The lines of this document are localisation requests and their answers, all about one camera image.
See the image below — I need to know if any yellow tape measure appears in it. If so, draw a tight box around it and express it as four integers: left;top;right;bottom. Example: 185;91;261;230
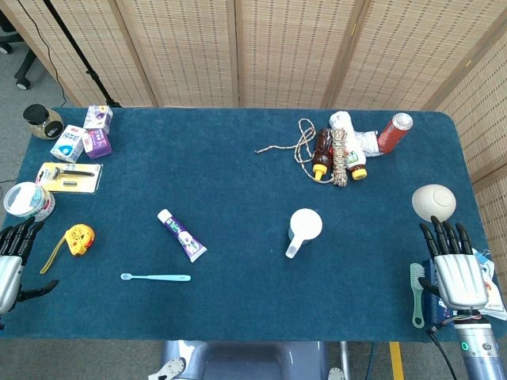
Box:
39;223;97;276

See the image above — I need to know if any beige speckled rope bundle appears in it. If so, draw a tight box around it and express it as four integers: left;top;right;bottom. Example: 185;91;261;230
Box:
254;117;350;188

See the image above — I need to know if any brown bottle with yellow cap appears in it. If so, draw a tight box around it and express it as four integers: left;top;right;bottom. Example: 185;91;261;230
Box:
311;127;334;182

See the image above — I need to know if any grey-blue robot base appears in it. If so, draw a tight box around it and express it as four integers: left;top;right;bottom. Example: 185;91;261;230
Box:
148;340;345;380

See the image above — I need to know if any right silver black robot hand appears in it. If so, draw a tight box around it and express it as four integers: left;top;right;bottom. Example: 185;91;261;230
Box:
418;215;490;313

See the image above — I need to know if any dark blue table mat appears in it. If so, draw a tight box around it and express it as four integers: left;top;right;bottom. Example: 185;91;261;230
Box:
0;106;492;344

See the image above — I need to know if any white purple drink carton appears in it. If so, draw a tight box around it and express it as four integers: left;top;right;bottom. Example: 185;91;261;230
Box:
83;104;114;135

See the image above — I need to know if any blue white milk carton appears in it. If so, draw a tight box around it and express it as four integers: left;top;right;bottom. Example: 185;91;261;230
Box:
49;124;87;164

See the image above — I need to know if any red drink can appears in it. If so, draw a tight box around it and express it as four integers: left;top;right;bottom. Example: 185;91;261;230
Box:
377;112;414;155

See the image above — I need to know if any white-labelled bottle with yellow cap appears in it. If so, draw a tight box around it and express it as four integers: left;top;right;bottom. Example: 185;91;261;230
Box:
329;111;368;181

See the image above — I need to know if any light blue toothbrush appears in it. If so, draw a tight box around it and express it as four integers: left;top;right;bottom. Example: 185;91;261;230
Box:
120;272;192;283

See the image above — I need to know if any purple white toothpaste tube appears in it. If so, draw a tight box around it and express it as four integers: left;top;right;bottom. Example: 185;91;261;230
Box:
157;208;208;264

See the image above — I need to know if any dark blue packet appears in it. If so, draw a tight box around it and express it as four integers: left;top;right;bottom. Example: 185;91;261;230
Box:
421;259;455;328

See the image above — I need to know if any beige upturned bowl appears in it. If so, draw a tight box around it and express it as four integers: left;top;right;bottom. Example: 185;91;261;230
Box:
411;184;457;224

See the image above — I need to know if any white tub with clear lid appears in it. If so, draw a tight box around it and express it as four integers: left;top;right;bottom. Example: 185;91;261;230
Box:
2;181;56;222

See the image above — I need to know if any black tripod stand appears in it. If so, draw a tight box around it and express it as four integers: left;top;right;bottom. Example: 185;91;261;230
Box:
42;0;123;108

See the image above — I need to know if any crumpled white packet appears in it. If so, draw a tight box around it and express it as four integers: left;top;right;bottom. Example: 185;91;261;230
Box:
353;129;384;158

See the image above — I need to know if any white powder bag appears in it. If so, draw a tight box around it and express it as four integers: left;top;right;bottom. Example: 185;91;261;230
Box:
471;247;507;321

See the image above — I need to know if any black office chair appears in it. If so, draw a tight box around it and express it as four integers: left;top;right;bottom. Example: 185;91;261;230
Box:
0;9;39;90

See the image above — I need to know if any glass jar with black lid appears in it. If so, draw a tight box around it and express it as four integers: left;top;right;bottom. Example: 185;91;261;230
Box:
22;103;65;141

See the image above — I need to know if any grey metal leg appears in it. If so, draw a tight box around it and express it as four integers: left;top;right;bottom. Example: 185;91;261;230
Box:
339;340;352;380

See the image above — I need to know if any white measuring scoop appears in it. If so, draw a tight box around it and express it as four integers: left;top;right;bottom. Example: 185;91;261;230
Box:
284;207;323;260

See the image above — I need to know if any green plastic comb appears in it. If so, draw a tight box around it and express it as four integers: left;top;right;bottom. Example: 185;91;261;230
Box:
409;262;427;329

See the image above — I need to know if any razor in yellow blister pack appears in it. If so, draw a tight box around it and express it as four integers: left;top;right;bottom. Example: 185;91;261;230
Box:
35;161;104;195

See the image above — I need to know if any bamboo folding screen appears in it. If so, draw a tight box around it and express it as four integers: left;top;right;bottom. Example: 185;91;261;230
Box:
0;0;507;278

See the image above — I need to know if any thin black hanging cable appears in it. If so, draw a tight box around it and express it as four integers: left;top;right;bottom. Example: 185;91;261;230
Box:
17;0;68;104

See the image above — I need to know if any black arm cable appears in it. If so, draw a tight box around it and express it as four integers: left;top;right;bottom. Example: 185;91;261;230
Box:
425;324;459;380

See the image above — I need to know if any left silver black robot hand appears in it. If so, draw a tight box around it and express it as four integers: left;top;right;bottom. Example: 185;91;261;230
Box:
0;216;59;316

